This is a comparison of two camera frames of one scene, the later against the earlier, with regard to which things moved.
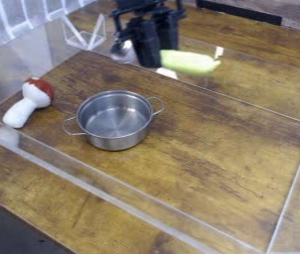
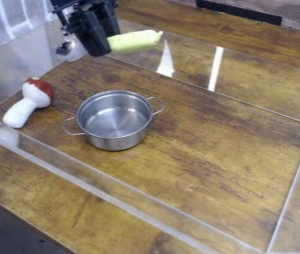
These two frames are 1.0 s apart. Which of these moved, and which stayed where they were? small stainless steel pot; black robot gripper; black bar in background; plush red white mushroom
Moved: black robot gripper
Stayed: small stainless steel pot; plush red white mushroom; black bar in background
